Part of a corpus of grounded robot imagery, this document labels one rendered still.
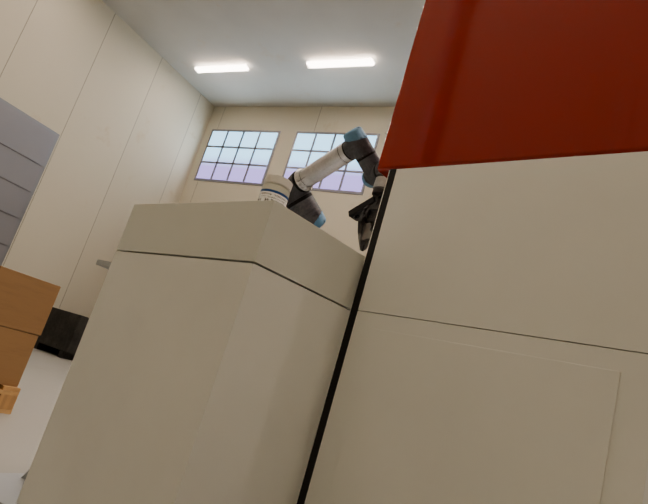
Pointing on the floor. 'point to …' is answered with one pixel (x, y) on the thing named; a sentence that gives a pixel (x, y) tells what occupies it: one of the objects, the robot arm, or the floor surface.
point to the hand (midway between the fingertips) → (361, 247)
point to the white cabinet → (189, 388)
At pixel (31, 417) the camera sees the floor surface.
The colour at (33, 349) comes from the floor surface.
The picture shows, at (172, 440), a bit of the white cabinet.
